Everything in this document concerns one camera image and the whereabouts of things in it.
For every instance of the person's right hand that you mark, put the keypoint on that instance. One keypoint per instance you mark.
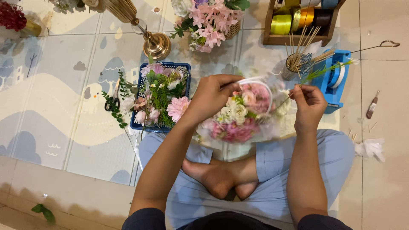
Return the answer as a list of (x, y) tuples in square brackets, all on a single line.
[(310, 107)]

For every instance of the person's left hand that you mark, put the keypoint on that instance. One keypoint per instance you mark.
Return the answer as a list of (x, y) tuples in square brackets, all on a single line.
[(209, 97)]

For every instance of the green filler sprig stem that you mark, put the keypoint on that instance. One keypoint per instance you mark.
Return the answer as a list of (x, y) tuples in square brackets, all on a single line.
[(319, 72)]

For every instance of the blue tape dispenser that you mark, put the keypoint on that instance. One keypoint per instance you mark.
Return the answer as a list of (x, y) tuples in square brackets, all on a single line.
[(334, 80)]

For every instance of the cup of bamboo skewers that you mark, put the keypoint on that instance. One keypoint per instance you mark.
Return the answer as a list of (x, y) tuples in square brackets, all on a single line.
[(292, 67)]

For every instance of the blue plastic basket of flowers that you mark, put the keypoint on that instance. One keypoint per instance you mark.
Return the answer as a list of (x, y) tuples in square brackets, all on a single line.
[(159, 92)]

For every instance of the cut skewer bits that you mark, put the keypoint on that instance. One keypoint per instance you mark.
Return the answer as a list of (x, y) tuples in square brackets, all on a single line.
[(353, 134)]

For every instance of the person's light blue trousers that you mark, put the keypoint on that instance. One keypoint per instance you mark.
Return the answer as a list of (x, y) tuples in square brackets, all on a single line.
[(326, 159)]

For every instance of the wicker basket of pink flowers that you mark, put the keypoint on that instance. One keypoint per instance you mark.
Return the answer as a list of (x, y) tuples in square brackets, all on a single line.
[(209, 25)]

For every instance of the crumpled white plastic scrap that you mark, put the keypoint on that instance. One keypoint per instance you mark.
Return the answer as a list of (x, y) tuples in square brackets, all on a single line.
[(370, 147)]

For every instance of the gold metal vase stand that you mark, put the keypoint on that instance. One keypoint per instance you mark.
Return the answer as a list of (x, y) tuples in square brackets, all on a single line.
[(155, 43)]

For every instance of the person's bare feet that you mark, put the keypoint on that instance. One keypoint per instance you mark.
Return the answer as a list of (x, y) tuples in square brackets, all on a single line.
[(220, 175)]

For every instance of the wooden rack of ribbon spools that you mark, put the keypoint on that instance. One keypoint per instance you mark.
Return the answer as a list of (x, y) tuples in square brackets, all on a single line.
[(300, 19)]

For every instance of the green leafy vine sprig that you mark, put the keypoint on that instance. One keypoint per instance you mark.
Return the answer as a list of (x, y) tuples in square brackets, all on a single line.
[(116, 110)]

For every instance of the thin metal rod with loop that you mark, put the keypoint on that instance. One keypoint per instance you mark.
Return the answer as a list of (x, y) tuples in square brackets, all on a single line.
[(388, 44)]

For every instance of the person's dark shirt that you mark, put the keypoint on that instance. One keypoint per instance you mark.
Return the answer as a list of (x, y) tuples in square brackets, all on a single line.
[(223, 222)]

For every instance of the patterned foam play mat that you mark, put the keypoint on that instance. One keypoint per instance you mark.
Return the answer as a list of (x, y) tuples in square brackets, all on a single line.
[(64, 105)]

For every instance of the bunch of white flowers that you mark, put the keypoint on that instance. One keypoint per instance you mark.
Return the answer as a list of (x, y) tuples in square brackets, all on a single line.
[(72, 3)]

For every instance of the gold cylinder container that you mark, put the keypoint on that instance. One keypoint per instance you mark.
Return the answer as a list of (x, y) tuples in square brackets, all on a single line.
[(31, 29)]

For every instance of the loose green leaf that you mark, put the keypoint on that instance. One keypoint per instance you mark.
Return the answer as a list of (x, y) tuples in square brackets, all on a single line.
[(44, 212)]

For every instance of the bunch of red flowers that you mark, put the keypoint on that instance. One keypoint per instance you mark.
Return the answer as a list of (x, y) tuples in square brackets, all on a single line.
[(12, 16)]

